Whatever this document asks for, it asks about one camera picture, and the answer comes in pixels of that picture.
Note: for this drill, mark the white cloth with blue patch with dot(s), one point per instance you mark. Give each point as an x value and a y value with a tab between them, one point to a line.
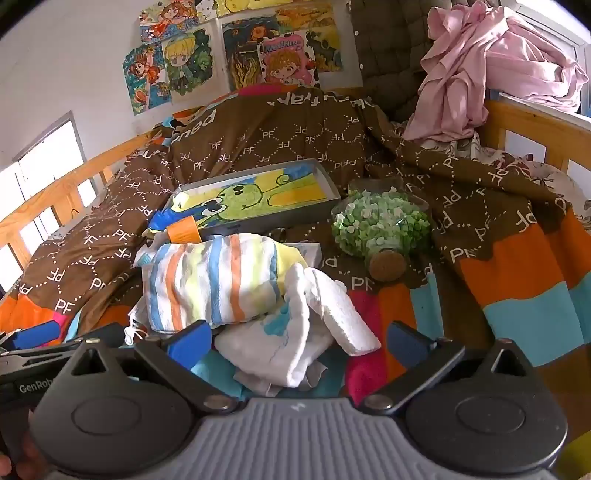
263	341

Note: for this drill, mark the pink cloth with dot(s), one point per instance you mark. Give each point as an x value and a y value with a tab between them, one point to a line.
461	69

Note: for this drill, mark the striped towel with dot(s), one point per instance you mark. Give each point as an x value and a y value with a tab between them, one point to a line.
207	277

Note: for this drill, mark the white frame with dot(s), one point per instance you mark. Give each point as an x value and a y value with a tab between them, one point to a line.
568	32

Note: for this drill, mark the bag of green pellets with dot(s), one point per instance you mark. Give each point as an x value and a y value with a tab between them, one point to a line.
383	226

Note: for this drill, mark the blue plastic item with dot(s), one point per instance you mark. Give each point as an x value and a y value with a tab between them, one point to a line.
161	220

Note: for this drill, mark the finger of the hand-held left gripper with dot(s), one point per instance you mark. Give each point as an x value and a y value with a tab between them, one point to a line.
104	333
34	334

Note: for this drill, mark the wooden bed rail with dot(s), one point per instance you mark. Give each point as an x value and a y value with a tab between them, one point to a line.
531	122
69	177

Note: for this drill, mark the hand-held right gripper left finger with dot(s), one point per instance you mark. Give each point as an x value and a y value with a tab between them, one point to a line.
189	344

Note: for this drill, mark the orange plastic slipper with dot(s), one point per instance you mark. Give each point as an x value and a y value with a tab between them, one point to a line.
184	229

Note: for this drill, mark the person's left hand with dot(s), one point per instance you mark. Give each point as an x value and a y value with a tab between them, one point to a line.
32	454

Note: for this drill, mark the group of colourful wall drawings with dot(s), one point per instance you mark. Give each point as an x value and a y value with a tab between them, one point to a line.
184	64

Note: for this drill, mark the dark quilted jacket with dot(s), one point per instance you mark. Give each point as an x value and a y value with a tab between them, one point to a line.
388	55

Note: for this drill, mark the brown printed blanket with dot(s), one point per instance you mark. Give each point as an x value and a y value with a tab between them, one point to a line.
277	138

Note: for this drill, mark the window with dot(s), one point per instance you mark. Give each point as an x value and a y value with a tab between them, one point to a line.
46	152

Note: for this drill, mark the white terry towel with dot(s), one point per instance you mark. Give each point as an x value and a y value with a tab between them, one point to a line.
339	316

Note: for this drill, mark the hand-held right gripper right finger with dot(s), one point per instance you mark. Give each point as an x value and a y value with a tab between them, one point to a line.
406	344

